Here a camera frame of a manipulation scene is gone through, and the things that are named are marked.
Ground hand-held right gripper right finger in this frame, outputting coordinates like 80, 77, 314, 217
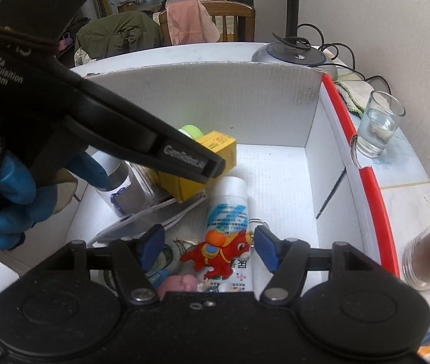
255, 225, 377, 306

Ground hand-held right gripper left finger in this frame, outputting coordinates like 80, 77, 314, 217
48, 224, 166, 306

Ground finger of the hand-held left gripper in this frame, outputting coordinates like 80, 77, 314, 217
52, 59, 226, 188

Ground light blue correction tape dispenser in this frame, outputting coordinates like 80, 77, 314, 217
145, 242, 186, 287

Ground white sunglasses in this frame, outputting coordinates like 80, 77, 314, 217
88, 193, 206, 247

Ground pink haired doll figure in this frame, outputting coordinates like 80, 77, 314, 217
157, 274, 200, 300

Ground red horse keychain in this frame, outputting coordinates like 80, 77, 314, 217
180, 218, 267, 279

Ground red and white cardboard box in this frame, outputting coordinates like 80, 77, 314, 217
0, 61, 401, 292

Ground yellow cardboard box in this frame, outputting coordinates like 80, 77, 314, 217
157, 131, 237, 203

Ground person's left hand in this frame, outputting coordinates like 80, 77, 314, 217
0, 96, 111, 266

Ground clear jar with purple beads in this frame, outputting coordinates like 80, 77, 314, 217
86, 146, 151, 218

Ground white bottle with blue label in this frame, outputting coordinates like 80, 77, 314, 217
204, 176, 255, 292

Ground olive green jacket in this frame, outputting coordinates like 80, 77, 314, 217
75, 11, 164, 63

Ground pink cloth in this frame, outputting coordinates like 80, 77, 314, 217
166, 0, 219, 45

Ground wooden chair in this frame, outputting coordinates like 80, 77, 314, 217
159, 1, 255, 46

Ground glass of water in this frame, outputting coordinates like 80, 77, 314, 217
355, 91, 406, 158

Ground pale green cloth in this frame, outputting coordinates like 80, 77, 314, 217
333, 72, 375, 116

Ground black desk lamp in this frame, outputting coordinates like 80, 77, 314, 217
252, 0, 339, 78

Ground black cables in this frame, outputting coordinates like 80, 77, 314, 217
272, 23, 394, 95

